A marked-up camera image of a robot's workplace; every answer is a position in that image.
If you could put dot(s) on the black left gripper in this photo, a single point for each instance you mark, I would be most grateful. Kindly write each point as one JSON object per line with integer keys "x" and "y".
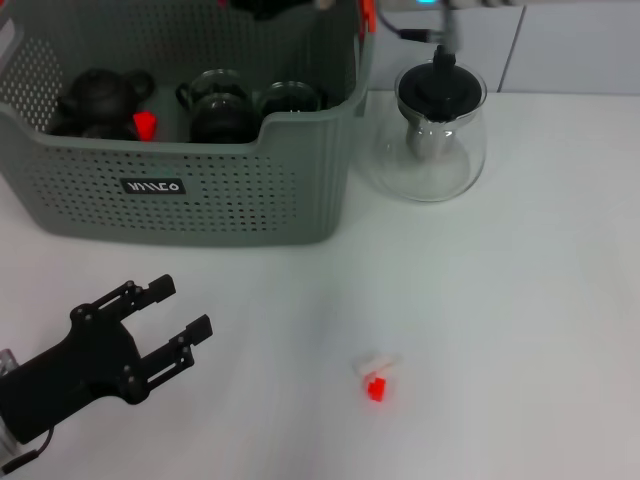
{"x": 85, "y": 362}

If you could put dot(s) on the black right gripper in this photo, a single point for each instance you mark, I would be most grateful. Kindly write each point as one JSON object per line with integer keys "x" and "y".
{"x": 270, "y": 7}

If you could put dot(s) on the large red sloped brick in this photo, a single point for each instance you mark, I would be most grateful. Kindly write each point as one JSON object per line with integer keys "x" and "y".
{"x": 145, "y": 125}

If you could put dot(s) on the translucent white brick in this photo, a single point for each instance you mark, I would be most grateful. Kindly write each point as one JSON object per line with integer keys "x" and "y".
{"x": 377, "y": 364}

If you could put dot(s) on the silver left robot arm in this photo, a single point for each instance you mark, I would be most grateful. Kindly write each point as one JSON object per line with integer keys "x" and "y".
{"x": 5, "y": 360}

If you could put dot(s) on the grey-green perforated storage bin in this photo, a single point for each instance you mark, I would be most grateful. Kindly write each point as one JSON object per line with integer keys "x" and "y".
{"x": 225, "y": 200}

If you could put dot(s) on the black glass teapot lid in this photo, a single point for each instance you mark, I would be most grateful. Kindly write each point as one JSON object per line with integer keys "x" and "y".
{"x": 440, "y": 87}

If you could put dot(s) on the dark clay teapot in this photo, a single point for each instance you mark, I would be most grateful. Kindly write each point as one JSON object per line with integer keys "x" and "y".
{"x": 102, "y": 97}

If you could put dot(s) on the steel teapot infuser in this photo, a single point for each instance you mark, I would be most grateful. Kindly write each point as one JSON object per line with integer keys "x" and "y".
{"x": 425, "y": 140}

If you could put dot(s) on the clear glass teapot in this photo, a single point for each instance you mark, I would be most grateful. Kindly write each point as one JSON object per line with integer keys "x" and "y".
{"x": 435, "y": 170}

